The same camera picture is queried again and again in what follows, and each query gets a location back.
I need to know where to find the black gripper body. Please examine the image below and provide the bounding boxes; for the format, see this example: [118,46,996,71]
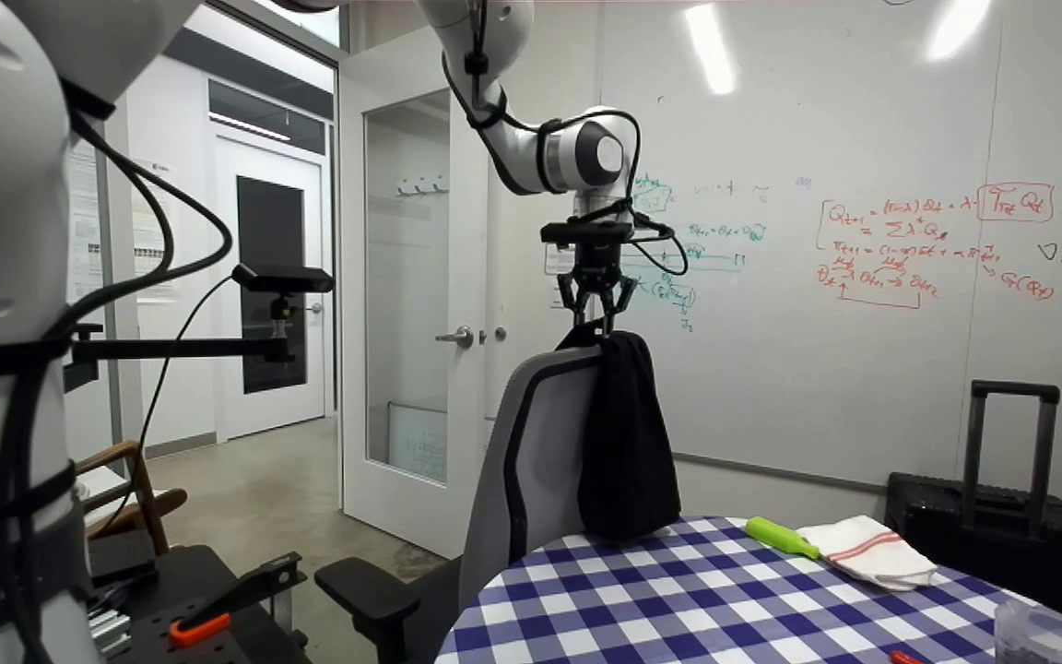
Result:
[556,236,635,306]

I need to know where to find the black cloth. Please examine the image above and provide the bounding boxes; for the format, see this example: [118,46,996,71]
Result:
[575,327,685,543]

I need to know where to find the grey office chair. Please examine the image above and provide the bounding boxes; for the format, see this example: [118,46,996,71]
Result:
[313,333,680,664]

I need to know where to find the wooden chair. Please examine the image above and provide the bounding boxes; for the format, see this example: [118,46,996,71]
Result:
[65,439,193,558]

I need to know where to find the white glass door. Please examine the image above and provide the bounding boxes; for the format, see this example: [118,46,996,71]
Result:
[339,59,497,558]

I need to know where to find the green marker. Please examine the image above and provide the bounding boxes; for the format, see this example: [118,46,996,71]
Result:
[746,514,824,563]

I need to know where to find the blue white checkered tablecloth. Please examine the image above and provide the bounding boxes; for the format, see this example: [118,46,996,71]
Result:
[431,514,1062,664]

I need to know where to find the white towel with red stripes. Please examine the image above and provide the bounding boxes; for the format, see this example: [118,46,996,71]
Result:
[797,514,941,599]

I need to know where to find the black suitcase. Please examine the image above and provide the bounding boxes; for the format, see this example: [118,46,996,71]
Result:
[882,378,1062,622]

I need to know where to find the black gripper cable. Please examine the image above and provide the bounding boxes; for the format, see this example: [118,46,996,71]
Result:
[628,219,692,281]

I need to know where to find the black stereo camera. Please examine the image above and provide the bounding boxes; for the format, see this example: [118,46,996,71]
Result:
[228,263,339,294]

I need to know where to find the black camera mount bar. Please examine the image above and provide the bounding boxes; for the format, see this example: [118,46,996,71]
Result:
[63,290,313,396]

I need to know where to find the orange handled black clamp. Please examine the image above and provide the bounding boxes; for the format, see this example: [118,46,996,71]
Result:
[164,549,311,653]

